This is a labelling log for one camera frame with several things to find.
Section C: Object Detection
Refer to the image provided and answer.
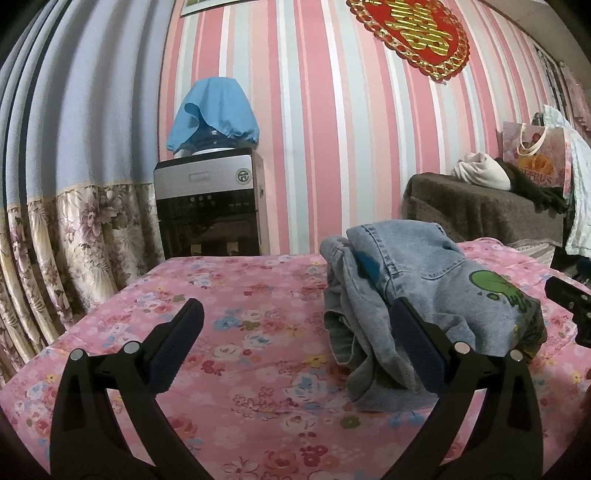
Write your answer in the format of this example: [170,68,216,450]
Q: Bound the blue denim jacket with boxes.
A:
[320,220,547,413]

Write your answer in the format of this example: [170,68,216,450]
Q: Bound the white quilted blanket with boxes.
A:
[543,105,590,258]

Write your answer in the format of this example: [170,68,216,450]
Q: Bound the patterned sofa cover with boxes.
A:
[510,239,566,270]

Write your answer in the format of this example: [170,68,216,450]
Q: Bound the black garment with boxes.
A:
[495,157,568,214]

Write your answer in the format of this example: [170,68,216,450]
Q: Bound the brown blanket covered furniture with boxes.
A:
[403,173,564,247]

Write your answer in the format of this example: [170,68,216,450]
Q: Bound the pink floral gift bag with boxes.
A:
[502,121,571,197]

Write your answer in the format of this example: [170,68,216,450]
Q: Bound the white folded garment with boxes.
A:
[452,152,511,191]

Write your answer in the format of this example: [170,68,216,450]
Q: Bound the pink floral bed sheet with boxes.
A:
[1,240,590,479]

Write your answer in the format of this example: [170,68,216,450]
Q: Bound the pink window curtain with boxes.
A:
[559,61,590,139]

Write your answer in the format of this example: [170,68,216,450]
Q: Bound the silver black water dispenser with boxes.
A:
[154,148,270,259]

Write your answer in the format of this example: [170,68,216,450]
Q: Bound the floral blue curtain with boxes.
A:
[1,0,173,381]

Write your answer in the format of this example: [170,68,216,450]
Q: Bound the blue cloth cover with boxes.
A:
[166,76,260,153]

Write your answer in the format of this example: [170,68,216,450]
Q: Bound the red gold wall ornament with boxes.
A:
[346,0,470,83]

